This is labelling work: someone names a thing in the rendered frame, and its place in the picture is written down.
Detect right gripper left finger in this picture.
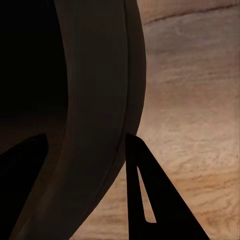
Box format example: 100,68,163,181
0,133,49,240

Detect cauldron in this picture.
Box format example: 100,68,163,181
0,0,147,240

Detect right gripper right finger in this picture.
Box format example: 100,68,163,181
125,133,210,240

